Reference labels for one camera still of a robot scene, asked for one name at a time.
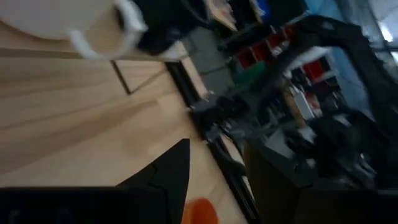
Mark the orange plastic cup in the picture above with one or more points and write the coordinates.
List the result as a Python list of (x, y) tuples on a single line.
[(200, 213)]

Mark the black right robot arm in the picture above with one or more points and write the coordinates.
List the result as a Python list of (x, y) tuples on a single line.
[(342, 34)]

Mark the red storage bin rack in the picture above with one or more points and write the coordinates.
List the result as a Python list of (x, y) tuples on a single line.
[(314, 70)]

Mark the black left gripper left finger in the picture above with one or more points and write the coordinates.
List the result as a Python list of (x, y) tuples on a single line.
[(168, 171)]

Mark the white mug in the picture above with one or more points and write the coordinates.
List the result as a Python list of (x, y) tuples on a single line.
[(46, 18)]

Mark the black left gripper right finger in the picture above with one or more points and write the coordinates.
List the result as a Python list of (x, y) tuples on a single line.
[(273, 189)]

